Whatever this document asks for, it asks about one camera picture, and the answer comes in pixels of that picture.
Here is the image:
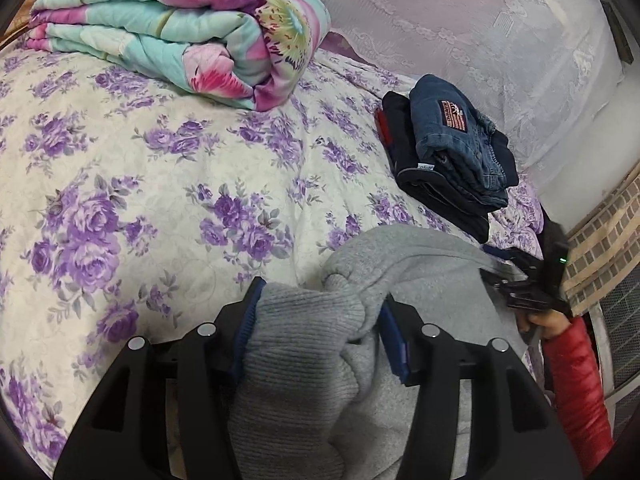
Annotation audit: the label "lilac lace headboard cover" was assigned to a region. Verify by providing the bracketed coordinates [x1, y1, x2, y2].
[322, 0, 623, 188]

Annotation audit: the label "grey knit pants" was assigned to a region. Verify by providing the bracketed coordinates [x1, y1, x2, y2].
[229, 224, 525, 479]

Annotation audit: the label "folded dark blue jeans stack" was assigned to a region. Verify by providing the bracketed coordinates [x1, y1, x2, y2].
[375, 74, 520, 244]

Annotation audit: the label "purple floral bed quilt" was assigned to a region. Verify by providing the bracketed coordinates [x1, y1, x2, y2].
[1, 47, 458, 474]

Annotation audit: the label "brick pattern curtain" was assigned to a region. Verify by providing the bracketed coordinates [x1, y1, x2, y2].
[562, 167, 640, 315]

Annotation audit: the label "red puffer jacket sleeve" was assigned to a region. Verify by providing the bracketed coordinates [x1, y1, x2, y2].
[544, 318, 614, 476]

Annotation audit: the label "person's right hand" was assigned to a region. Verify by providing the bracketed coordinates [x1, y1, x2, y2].
[516, 310, 573, 344]

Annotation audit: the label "folded teal pink floral blanket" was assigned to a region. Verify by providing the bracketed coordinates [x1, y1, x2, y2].
[26, 0, 331, 112]

